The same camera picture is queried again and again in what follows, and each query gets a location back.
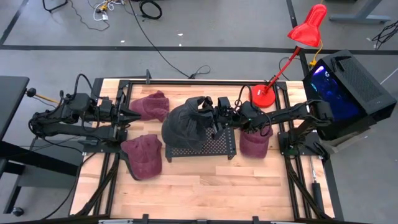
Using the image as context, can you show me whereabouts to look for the white cable bundle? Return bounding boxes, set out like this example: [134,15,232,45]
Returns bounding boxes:
[88,0,125,22]

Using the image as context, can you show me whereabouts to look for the black aluminium table frame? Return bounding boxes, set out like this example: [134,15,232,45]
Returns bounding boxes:
[70,68,345,224]

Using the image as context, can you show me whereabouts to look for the black computer case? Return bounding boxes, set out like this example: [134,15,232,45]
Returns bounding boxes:
[302,49,398,141]

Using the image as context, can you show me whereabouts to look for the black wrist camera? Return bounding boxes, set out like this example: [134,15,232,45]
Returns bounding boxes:
[99,96,114,113]
[217,96,233,116]

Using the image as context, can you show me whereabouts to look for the yellow rod with black knob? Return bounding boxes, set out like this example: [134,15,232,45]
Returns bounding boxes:
[26,87,60,105]

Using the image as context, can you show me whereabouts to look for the dark grey baseball cap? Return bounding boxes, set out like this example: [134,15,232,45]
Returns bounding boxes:
[161,118,203,153]
[169,95,215,138]

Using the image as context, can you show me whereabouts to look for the yellow extension cable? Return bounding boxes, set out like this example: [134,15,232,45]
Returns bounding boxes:
[308,39,324,68]

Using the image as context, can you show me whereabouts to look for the black perforated metal stand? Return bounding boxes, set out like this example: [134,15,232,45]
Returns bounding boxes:
[165,111,237,163]

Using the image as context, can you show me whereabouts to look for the black side desk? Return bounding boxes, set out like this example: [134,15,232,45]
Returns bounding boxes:
[0,75,80,218]

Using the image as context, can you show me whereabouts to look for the thin black floor cable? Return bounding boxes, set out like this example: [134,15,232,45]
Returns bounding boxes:
[42,0,110,32]

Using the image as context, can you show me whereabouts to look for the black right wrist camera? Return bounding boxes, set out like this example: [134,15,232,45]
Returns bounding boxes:
[217,96,233,116]

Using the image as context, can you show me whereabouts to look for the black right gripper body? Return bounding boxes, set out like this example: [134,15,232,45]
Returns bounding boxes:
[203,96,254,141]

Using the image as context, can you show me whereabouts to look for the red desk lamp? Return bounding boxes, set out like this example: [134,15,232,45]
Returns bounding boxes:
[248,3,328,109]

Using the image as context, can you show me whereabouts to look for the coiled black cable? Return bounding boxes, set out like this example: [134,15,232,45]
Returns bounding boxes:
[139,0,163,20]

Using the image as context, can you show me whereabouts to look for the tangled black cables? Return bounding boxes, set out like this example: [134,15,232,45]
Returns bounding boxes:
[371,20,398,50]

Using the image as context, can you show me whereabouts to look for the grey support block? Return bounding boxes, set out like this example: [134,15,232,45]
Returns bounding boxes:
[320,124,379,156]

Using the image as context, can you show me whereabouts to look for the grey desk base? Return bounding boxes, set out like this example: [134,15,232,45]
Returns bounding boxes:
[328,0,392,25]

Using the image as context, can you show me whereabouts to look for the long black floor cable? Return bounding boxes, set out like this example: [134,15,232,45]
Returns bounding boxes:
[129,0,211,79]

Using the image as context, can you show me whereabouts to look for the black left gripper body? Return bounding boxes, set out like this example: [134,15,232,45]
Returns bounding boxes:
[98,90,123,139]

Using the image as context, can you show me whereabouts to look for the black gas spring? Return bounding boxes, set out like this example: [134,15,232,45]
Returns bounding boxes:
[309,155,326,215]

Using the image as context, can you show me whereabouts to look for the maroon baseball cap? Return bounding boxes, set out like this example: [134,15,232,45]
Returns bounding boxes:
[129,90,170,123]
[120,134,163,181]
[239,126,274,159]

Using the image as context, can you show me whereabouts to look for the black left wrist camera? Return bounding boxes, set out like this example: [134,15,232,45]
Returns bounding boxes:
[99,96,114,113]

